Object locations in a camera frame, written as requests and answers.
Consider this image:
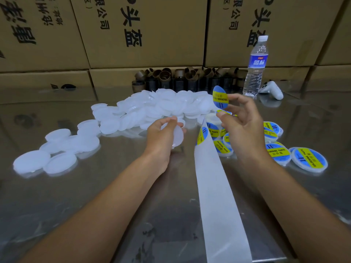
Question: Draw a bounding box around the sticker roll with backing strip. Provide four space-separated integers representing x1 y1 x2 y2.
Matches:
194 112 253 263

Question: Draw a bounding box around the person's right hand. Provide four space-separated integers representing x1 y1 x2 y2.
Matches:
216 94 273 169

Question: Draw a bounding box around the row of dark cardboard tubes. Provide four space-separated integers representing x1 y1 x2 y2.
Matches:
132 66 248 92

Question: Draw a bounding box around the person's left forearm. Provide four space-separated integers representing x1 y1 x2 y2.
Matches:
19 156 165 263

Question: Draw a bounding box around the stack of brown cardboard boxes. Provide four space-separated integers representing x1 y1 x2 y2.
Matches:
0 0 351 87

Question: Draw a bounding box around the person's left hand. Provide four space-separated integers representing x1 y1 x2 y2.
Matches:
141 117 187 176

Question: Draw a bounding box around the white handheld controller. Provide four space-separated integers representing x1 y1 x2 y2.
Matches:
259 80 284 101

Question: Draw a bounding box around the clear plastic water bottle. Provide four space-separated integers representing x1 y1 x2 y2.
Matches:
243 35 269 98

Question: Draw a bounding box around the person's right forearm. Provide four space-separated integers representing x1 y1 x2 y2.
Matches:
252 155 351 263

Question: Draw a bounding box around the pile of white plastic lids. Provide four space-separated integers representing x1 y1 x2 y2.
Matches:
13 88 220 178

